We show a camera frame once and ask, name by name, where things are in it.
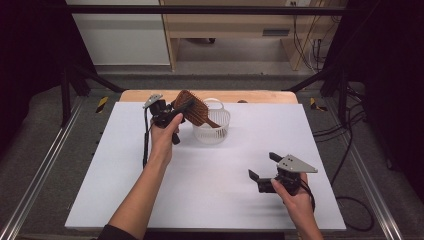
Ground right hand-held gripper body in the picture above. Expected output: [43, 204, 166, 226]
[256, 153, 319, 197]

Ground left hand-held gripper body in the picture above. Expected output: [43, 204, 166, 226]
[143, 93, 186, 146]

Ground wooden paddle hairbrush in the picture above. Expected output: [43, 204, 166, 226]
[172, 89, 222, 129]

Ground white plastic slotted basket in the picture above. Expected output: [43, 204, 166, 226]
[192, 97, 232, 145]

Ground person's left hand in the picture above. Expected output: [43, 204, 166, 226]
[148, 112, 185, 166]

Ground person's right hand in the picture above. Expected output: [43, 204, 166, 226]
[270, 172, 316, 221]

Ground yellow black floor tape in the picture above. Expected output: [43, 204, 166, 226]
[309, 96, 329, 113]
[95, 95, 110, 115]

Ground wooden office desk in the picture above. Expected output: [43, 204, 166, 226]
[159, 0, 348, 72]

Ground black curtain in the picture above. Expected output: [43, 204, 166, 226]
[0, 0, 98, 158]
[324, 0, 424, 201]

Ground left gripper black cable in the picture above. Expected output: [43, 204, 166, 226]
[142, 108, 152, 169]

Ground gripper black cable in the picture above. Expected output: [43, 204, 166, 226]
[142, 108, 152, 169]
[299, 179, 317, 213]

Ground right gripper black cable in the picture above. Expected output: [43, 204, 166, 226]
[299, 179, 317, 213]

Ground black floor cables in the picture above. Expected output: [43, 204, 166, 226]
[312, 83, 376, 233]

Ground black frame strut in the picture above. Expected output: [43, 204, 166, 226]
[59, 62, 126, 128]
[283, 62, 352, 128]

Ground aluminium floor rail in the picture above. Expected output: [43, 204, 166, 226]
[346, 139, 405, 240]
[0, 96, 85, 240]

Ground black horizontal frame bar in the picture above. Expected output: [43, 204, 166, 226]
[64, 3, 354, 15]

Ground black desk cables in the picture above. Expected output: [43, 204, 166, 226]
[291, 14, 318, 73]

